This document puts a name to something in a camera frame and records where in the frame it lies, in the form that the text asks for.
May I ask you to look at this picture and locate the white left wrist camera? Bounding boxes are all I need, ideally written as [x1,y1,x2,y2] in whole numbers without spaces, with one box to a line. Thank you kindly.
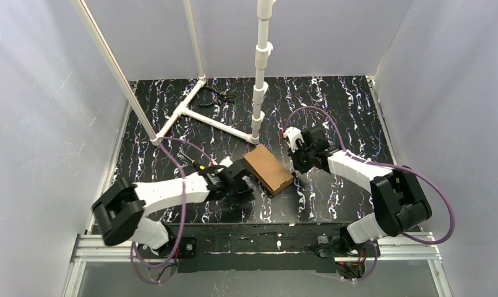
[219,157,233,168]

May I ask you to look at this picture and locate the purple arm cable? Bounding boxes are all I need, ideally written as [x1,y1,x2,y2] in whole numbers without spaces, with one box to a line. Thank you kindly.
[283,105,455,282]
[129,137,217,285]

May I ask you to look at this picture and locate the black pliers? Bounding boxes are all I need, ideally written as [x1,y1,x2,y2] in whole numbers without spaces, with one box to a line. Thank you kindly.
[197,85,236,108]

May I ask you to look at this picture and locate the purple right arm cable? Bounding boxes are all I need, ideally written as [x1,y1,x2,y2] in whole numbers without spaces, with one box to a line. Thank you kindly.
[283,105,455,282]

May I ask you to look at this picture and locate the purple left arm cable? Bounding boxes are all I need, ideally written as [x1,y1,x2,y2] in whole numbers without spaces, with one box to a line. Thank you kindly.
[129,137,217,285]

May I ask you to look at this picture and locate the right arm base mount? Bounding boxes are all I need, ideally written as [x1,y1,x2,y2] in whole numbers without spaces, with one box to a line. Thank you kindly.
[304,233,381,258]

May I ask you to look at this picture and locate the white PVC pipe frame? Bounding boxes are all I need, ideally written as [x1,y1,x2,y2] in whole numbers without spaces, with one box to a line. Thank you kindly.
[71,0,275,145]

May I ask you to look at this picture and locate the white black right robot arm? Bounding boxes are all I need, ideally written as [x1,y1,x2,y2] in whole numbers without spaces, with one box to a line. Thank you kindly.
[283,127,432,249]

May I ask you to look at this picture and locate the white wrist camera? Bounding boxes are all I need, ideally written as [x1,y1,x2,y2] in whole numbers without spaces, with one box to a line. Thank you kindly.
[219,157,233,168]
[283,126,303,152]

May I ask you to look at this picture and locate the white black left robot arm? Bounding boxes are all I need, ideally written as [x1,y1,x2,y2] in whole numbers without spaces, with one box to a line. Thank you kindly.
[92,157,254,249]

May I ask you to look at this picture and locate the yellow black screwdriver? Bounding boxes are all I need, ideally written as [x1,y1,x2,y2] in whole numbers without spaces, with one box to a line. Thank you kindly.
[179,149,210,171]

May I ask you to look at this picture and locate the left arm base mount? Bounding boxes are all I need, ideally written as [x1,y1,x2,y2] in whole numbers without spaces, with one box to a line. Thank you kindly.
[138,236,197,259]

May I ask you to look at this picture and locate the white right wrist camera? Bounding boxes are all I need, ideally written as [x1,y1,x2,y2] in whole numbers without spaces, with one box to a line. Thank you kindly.
[283,126,303,152]

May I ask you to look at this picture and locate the brown cardboard box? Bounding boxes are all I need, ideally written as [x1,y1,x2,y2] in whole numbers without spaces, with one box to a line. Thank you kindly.
[243,145,293,197]

